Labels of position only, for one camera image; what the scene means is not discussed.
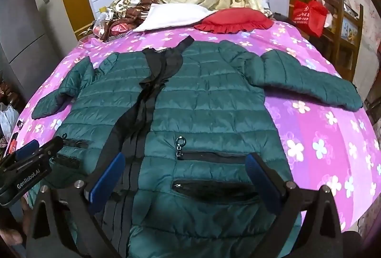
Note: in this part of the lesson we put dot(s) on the red shiny packet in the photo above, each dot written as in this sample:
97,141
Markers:
120,28

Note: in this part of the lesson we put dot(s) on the small black object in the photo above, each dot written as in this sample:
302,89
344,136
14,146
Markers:
20,124

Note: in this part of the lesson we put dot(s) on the pink floral bedsheet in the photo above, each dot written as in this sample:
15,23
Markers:
312,151

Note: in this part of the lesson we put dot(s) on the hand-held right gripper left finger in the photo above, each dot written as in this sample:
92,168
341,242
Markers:
106,179

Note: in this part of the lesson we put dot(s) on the white pillow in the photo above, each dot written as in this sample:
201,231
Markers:
172,15

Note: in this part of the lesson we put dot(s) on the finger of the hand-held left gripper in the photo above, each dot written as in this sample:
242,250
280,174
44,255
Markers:
27,149
52,146

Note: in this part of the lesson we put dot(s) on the red box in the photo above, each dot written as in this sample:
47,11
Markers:
13,143

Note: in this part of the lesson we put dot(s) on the white plastic bag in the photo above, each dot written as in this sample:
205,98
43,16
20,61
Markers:
7,121

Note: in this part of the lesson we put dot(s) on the dark green puffer jacket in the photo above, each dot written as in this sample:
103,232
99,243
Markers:
208,103

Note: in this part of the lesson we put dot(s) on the floral curtain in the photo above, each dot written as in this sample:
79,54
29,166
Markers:
369,8

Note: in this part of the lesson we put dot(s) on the grey refrigerator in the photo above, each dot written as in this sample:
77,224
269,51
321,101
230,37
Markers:
26,37

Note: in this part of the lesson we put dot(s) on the red ruffled pillow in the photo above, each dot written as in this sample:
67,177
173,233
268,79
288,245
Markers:
235,20

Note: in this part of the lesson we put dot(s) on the red shopping bag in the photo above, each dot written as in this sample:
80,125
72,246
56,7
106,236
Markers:
309,17

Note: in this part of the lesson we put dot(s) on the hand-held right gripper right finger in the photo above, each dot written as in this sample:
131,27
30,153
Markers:
265,183

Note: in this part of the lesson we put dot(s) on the wooden shelf rack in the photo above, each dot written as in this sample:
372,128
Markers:
357,37

